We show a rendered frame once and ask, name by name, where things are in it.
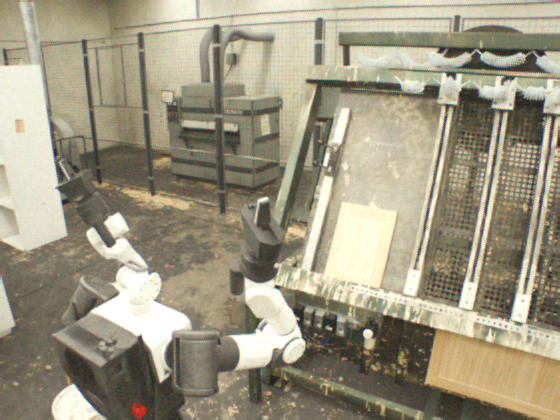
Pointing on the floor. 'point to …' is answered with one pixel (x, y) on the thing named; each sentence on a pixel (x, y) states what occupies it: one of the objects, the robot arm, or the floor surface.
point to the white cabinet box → (27, 163)
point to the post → (253, 368)
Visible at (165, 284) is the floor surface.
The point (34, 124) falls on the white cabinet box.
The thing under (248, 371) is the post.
